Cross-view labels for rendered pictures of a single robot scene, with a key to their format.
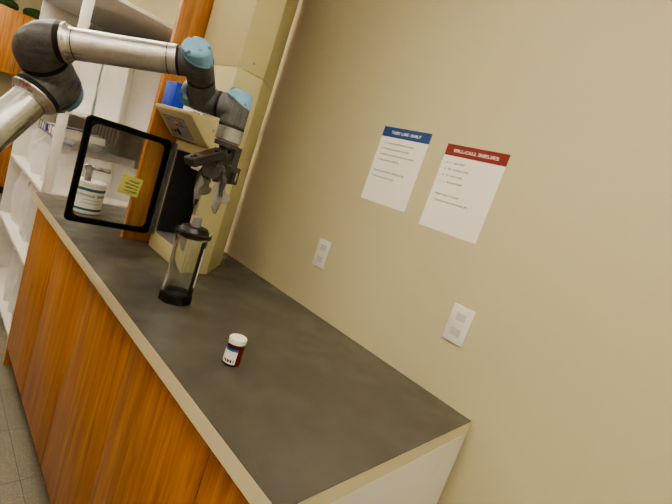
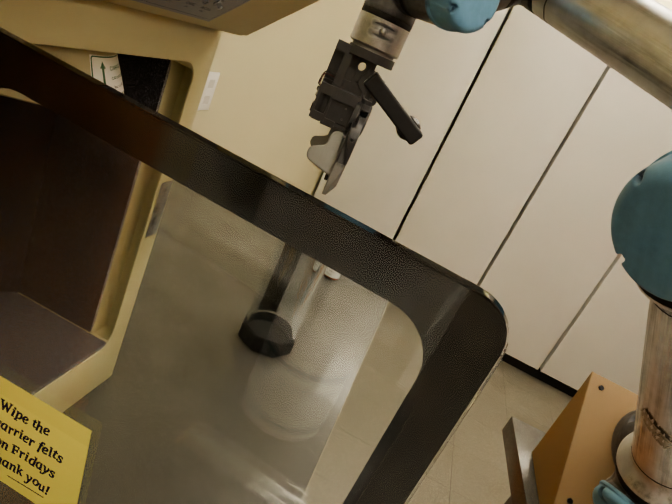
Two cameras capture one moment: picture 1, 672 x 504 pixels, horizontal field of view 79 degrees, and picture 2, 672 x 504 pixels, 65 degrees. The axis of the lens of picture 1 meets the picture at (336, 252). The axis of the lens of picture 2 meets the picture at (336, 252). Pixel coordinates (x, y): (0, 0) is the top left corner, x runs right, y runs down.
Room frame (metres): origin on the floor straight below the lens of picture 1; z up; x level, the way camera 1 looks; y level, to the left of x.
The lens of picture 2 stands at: (1.62, 1.11, 1.45)
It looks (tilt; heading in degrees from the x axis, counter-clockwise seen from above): 21 degrees down; 235
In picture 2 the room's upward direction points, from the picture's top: 25 degrees clockwise
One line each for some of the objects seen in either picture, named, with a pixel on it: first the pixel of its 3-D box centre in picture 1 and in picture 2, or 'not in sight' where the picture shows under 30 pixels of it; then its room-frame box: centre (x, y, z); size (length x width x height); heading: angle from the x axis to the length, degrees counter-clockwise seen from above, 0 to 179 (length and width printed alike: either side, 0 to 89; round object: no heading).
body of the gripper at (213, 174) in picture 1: (223, 162); (350, 90); (1.23, 0.41, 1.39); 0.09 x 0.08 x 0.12; 153
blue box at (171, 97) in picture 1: (181, 98); not in sight; (1.58, 0.75, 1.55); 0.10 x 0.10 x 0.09; 48
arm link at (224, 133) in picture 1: (228, 135); (378, 37); (1.22, 0.41, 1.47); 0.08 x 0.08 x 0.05
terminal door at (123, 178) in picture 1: (120, 178); (99, 462); (1.55, 0.89, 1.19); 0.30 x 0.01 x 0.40; 133
